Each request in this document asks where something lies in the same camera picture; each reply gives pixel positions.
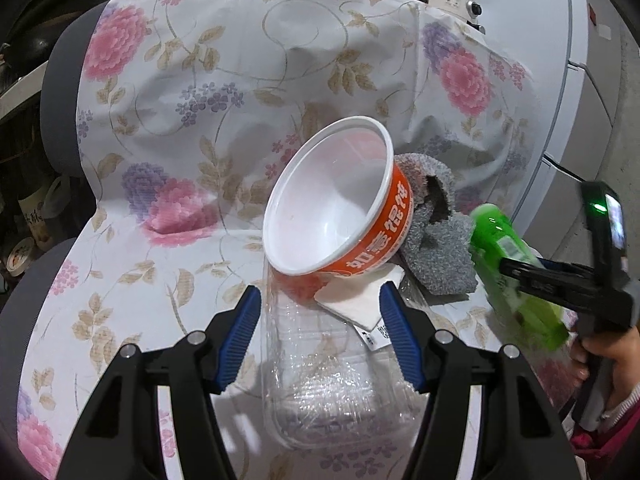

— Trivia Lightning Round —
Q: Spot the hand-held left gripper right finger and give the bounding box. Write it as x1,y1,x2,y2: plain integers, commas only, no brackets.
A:
378,282,573,480

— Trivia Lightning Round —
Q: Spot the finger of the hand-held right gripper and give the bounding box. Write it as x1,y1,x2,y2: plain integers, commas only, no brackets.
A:
499,255,596,307

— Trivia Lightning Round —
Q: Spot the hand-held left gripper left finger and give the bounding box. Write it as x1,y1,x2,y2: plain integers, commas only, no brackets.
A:
59,285,263,480

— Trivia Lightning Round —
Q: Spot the green plastic bottle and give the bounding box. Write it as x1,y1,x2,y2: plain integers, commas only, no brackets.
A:
468,203,571,353

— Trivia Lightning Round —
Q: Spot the clear plastic bottle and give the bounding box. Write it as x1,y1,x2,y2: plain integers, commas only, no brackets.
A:
260,260,426,452

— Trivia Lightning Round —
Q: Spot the orange instant noodle bowl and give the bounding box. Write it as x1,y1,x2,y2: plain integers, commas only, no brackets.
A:
262,116,415,277

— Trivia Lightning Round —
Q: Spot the person's right forearm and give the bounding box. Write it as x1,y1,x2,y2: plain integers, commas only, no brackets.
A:
570,382,640,461

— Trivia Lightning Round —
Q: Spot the person's right hand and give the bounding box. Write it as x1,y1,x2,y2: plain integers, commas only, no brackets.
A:
570,327,640,398

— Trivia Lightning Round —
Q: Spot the white tissue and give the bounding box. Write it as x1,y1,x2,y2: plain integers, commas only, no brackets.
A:
314,264,406,332

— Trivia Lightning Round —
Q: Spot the grey fluffy cloth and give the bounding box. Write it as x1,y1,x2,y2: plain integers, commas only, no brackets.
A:
392,152,481,297

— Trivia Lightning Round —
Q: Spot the white refrigerator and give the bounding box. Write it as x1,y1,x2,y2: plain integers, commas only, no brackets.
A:
457,0,618,241

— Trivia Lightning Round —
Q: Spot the white printed jug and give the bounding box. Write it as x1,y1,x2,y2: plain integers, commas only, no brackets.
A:
17,175,71,251

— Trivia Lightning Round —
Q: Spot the tape roll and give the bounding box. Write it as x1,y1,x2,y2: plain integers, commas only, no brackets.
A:
7,236,36,276

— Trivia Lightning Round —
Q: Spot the floral cloth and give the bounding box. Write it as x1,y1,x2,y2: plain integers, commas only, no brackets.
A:
15,0,576,480

